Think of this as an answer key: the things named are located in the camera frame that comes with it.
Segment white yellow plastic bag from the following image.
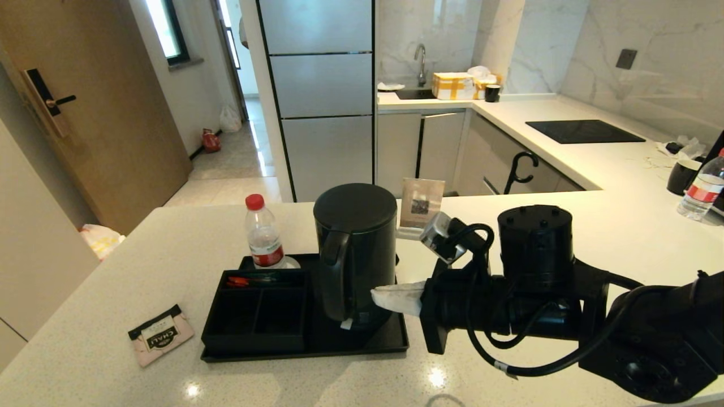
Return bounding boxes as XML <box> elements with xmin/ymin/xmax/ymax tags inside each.
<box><xmin>80</xmin><ymin>224</ymin><xmax>126</xmax><ymax>261</ymax></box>

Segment brown wooden door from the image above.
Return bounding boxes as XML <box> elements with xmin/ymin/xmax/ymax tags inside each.
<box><xmin>0</xmin><ymin>0</ymin><xmax>193</xmax><ymax>236</ymax></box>

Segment grey kitchen base cabinets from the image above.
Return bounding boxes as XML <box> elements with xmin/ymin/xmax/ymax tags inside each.
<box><xmin>376</xmin><ymin>110</ymin><xmax>586</xmax><ymax>198</ymax></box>

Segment water bottle on tray red cap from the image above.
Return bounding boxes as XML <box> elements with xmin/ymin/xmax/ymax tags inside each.
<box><xmin>245</xmin><ymin>194</ymin><xmax>286</xmax><ymax>270</ymax></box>

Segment red sachet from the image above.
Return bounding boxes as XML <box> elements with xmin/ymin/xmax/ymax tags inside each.
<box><xmin>227</xmin><ymin>275</ymin><xmax>278</xmax><ymax>287</ymax></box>

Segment window with dark frame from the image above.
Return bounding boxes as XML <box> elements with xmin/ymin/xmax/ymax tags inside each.
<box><xmin>144</xmin><ymin>0</ymin><xmax>190</xmax><ymax>67</ymax></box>

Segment silver refrigerator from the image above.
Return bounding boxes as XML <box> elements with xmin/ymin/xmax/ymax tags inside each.
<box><xmin>256</xmin><ymin>0</ymin><xmax>377</xmax><ymax>202</ymax></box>

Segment black curved hook handle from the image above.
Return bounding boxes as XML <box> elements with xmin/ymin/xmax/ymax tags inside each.
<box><xmin>503</xmin><ymin>151</ymin><xmax>540</xmax><ymax>195</ymax></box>

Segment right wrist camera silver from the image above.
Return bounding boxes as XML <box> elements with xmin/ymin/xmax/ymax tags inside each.
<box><xmin>420</xmin><ymin>212</ymin><xmax>473</xmax><ymax>265</ymax></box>

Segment black mug with white inside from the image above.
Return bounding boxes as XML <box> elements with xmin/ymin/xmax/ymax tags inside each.
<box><xmin>666</xmin><ymin>159</ymin><xmax>703</xmax><ymax>196</ymax></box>

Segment large yellow taped cardboard box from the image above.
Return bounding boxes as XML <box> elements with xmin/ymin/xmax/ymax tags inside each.
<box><xmin>432</xmin><ymin>72</ymin><xmax>477</xmax><ymax>101</ymax></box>

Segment kitchen sink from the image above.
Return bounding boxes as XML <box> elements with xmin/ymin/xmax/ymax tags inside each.
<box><xmin>394</xmin><ymin>87</ymin><xmax>437</xmax><ymax>101</ymax></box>

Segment water bottle with red label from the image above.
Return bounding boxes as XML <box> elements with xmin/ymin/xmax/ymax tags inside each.
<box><xmin>676</xmin><ymin>148</ymin><xmax>724</xmax><ymax>221</ymax></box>

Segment beige cabinet panel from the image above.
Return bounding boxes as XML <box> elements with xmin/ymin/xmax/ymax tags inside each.
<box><xmin>0</xmin><ymin>119</ymin><xmax>101</xmax><ymax>374</ymax></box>

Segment black electric kettle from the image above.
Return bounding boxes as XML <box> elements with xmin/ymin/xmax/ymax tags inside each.
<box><xmin>313</xmin><ymin>183</ymin><xmax>398</xmax><ymax>331</ymax></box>

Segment chrome faucet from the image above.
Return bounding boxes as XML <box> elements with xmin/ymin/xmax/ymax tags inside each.
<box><xmin>413</xmin><ymin>43</ymin><xmax>428</xmax><ymax>88</ymax></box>

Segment black compartment organizer box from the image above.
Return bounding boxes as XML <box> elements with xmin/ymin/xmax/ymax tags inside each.
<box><xmin>202</xmin><ymin>270</ymin><xmax>310</xmax><ymax>354</ymax></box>

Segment black door lock handle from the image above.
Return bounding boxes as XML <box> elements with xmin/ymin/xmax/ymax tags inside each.
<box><xmin>21</xmin><ymin>69</ymin><xmax>77</xmax><ymax>138</ymax></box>

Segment black induction cooktop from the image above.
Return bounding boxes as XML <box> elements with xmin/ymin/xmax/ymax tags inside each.
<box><xmin>524</xmin><ymin>119</ymin><xmax>647</xmax><ymax>145</ymax></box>

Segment crumpled clear plastic wrap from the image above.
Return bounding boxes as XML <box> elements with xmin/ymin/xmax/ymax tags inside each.
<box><xmin>656</xmin><ymin>135</ymin><xmax>706</xmax><ymax>160</ymax></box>

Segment thin black cable white tag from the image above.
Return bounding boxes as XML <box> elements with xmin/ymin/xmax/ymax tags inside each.
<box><xmin>452</xmin><ymin>223</ymin><xmax>702</xmax><ymax>378</ymax></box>

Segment pink CHALI tea bag packet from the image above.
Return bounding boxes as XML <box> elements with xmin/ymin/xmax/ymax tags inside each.
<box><xmin>128</xmin><ymin>304</ymin><xmax>195</xmax><ymax>368</ymax></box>

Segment acrylic QR code sign stand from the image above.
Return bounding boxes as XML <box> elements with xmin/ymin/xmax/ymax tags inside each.
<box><xmin>397</xmin><ymin>177</ymin><xmax>445</xmax><ymax>241</ymax></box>

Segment black serving tray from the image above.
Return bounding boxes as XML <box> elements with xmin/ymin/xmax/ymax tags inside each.
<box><xmin>201</xmin><ymin>253</ymin><xmax>410</xmax><ymax>363</ymax></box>

